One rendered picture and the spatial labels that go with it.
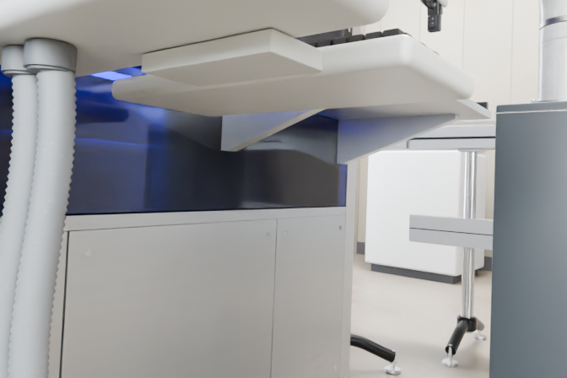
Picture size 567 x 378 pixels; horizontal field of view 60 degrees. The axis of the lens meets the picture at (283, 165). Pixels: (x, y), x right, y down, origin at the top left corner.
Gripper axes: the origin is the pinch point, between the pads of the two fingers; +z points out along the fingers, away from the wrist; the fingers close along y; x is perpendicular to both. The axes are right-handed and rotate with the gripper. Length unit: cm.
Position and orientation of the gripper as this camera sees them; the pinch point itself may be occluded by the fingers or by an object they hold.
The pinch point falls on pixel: (434, 24)
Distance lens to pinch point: 141.6
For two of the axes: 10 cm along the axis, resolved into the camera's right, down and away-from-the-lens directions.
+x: 8.3, 0.1, -5.6
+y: -5.6, -0.5, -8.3
